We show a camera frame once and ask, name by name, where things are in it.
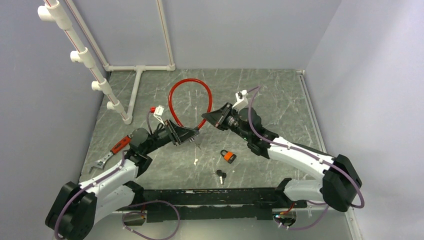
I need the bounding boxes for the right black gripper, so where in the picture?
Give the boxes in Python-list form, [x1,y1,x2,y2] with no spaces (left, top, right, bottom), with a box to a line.
[203,102,252,142]

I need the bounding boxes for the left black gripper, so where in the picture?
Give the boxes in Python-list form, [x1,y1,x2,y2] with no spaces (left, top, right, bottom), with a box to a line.
[143,118,199,155]

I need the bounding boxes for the orange padlock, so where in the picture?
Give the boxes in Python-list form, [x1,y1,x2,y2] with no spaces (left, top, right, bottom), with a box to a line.
[220,149,237,164]

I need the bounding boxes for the red cable lock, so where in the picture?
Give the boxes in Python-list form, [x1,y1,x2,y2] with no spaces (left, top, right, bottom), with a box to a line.
[167,78,213,130]

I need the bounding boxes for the black-headed keys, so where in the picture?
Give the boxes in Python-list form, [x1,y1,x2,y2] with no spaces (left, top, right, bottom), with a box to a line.
[210,169,227,185]

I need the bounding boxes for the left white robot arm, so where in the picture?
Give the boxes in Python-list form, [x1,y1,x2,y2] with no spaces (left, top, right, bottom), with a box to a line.
[45,119,199,240]

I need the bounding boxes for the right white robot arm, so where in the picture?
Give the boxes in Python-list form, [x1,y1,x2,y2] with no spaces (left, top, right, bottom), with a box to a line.
[201,103,365,212]

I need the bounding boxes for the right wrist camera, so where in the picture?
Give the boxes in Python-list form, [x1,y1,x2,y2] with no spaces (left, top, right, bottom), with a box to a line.
[232,89,249,111]

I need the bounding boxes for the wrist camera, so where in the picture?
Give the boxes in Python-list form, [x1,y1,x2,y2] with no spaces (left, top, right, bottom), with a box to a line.
[149,105,165,125]
[232,89,249,111]

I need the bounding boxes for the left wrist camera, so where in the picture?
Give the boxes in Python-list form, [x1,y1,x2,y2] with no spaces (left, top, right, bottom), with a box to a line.
[149,105,165,125]

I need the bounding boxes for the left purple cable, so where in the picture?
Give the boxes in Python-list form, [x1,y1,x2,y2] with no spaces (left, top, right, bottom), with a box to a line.
[52,109,181,240]

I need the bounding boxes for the purple cable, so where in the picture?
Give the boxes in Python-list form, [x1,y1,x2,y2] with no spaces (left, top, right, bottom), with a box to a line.
[246,85,365,231]
[52,109,181,240]

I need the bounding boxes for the red-handled adjustable wrench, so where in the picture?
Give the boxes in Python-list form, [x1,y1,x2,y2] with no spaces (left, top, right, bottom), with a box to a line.
[88,135,131,174]

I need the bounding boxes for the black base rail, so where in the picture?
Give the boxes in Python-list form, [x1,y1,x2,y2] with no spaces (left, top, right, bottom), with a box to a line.
[110,181,307,223]

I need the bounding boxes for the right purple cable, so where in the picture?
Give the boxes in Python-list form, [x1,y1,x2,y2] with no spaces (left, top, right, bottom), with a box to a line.
[246,85,365,231]

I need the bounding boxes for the white PVC pipe frame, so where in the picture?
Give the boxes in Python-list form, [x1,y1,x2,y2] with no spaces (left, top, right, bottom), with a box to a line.
[37,0,176,125]

